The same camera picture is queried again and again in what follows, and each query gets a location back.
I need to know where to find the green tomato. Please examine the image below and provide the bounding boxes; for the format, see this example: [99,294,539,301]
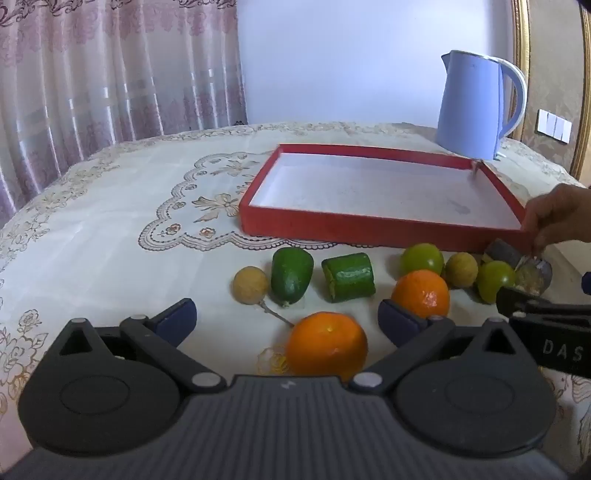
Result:
[399,243,445,279]
[477,261,516,304]

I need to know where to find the white wall switch panel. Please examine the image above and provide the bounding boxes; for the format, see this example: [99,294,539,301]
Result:
[537,108,572,142]

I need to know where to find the large orange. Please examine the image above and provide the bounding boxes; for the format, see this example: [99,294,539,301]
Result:
[286,311,369,383]

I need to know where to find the person's right hand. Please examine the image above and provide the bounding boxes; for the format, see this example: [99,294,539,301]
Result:
[523,182,591,258]

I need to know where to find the red shallow cardboard box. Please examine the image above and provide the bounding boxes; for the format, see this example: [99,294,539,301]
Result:
[239,144,532,253]

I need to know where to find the dark eggplant piece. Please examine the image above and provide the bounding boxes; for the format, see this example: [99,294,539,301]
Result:
[514,258,553,295]
[482,239,525,268]

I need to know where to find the long-stemmed brown longan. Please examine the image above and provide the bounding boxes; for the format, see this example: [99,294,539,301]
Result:
[232,266,295,328]

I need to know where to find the small orange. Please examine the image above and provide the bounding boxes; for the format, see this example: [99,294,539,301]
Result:
[392,270,451,319]

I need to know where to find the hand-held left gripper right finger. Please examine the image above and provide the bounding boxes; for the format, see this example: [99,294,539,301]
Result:
[348,299,537,393]

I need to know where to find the gold wall frame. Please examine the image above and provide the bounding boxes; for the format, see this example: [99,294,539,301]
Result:
[570,0,591,178]
[512,0,533,140]

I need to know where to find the short-stemmed brown longan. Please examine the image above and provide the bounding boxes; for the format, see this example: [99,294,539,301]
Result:
[444,252,479,288]

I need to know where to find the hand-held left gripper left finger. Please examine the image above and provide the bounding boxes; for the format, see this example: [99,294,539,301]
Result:
[46,298,227,393]

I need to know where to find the stubby green cucumber piece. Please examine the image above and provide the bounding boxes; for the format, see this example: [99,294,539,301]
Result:
[322,252,376,304]

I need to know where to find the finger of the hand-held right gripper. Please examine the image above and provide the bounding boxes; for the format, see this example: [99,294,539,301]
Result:
[497,285,558,320]

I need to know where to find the pink patterned curtain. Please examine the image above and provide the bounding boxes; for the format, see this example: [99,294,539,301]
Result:
[0,0,248,223]

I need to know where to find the blue electric kettle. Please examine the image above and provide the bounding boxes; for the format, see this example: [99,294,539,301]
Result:
[435,50,528,161]

